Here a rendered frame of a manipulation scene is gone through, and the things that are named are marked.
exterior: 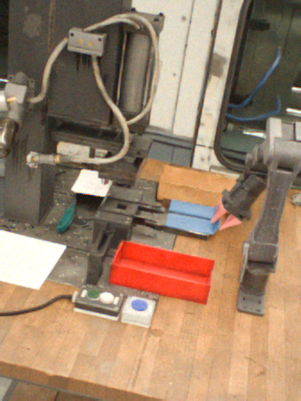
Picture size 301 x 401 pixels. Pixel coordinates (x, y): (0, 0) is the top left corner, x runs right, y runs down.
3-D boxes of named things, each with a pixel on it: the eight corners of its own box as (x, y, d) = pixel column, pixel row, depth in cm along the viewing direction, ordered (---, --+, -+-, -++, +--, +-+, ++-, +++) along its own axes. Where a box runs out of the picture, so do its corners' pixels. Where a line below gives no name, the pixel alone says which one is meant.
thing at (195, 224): (218, 235, 182) (219, 226, 180) (165, 226, 182) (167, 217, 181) (218, 223, 188) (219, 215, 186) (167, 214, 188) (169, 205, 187)
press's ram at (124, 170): (137, 196, 162) (153, 87, 148) (41, 176, 165) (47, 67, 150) (150, 168, 178) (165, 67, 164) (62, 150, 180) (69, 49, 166)
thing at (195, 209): (219, 220, 189) (220, 211, 188) (168, 210, 190) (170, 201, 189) (219, 209, 195) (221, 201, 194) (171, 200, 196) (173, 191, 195)
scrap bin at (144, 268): (206, 305, 155) (210, 285, 152) (108, 283, 158) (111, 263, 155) (210, 277, 166) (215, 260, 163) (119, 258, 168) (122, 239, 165)
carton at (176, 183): (232, 217, 198) (237, 196, 194) (155, 201, 200) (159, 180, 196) (235, 200, 209) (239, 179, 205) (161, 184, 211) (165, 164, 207)
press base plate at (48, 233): (154, 313, 154) (156, 304, 153) (-37, 269, 159) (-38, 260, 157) (188, 196, 211) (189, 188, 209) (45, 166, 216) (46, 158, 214)
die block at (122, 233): (125, 251, 171) (129, 227, 168) (90, 243, 172) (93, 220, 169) (140, 217, 189) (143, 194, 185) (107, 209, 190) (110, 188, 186)
